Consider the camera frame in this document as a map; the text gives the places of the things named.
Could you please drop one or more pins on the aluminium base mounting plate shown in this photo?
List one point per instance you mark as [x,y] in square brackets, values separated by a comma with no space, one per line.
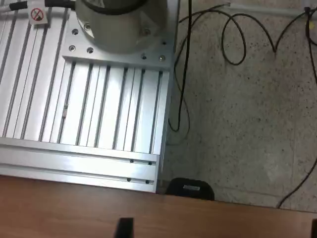
[114,59]

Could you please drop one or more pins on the aluminium profile robot stand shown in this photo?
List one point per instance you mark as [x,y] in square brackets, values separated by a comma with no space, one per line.
[111,111]

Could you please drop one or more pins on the white warning tag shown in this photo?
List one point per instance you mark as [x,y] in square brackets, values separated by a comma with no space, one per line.
[37,15]

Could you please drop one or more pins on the small metal slot nut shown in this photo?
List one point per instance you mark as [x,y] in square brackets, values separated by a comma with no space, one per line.
[65,111]

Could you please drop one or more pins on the black plastic box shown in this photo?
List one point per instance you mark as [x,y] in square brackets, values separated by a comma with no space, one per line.
[188,191]

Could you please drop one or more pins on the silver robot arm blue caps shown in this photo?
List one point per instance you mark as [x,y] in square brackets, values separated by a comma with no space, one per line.
[111,24]

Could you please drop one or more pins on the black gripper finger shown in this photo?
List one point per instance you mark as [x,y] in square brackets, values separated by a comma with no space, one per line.
[314,229]
[123,229]

